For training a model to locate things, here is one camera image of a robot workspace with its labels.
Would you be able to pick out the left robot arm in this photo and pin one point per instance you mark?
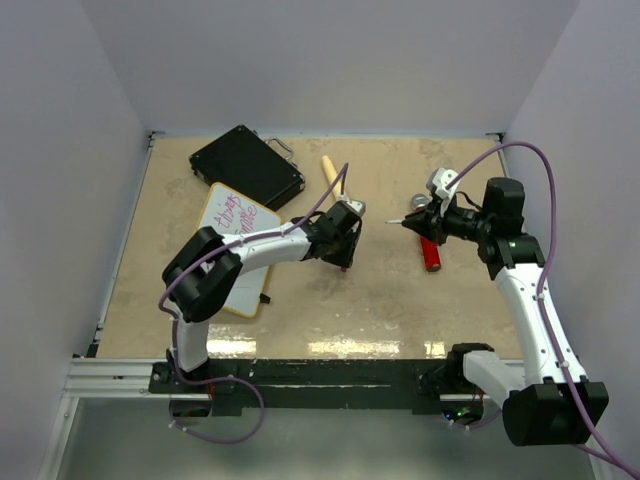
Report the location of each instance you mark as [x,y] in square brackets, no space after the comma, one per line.
[202,275]

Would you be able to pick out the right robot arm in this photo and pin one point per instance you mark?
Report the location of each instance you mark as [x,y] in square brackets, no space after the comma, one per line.
[550,401]

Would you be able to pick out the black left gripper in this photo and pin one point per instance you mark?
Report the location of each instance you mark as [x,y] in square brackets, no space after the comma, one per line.
[346,258]

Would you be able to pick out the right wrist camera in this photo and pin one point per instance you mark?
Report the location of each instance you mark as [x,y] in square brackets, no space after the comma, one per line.
[441,187]

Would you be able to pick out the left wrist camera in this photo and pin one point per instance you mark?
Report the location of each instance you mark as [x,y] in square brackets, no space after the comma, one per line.
[357,207]

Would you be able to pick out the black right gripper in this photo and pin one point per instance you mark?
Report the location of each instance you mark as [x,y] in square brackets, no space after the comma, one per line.
[424,222]

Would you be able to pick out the black hard case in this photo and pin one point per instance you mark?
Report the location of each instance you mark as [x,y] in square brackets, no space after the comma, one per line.
[243,161]

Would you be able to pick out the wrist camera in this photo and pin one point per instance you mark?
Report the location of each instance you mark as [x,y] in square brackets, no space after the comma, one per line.
[357,207]
[441,187]

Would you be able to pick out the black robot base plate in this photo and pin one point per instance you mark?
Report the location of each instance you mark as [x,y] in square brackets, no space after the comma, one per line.
[417,386]

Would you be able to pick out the red glitter toy microphone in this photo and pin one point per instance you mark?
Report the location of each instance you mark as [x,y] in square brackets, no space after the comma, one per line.
[430,250]

